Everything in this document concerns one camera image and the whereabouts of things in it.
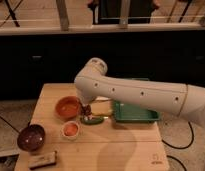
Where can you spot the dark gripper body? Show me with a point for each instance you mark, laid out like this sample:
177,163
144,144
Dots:
86,109

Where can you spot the dark grape bunch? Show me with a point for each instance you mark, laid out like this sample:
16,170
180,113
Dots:
88,116

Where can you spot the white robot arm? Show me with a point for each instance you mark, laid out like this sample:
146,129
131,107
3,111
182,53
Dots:
182,100

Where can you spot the red bowl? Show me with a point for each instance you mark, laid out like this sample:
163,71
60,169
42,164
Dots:
68,107

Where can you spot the dark purple bowl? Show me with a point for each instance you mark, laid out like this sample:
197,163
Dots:
31,138

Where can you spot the small orange cup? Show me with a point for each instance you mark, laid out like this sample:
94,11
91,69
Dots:
70,130

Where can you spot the green tray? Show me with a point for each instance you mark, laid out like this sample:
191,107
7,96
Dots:
128,113

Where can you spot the wooden block eraser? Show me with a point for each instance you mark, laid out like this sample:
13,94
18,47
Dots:
38,161

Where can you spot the person in background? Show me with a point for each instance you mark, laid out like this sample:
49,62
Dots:
122,11

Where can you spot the white handled brush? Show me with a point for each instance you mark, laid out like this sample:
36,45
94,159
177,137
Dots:
102,99

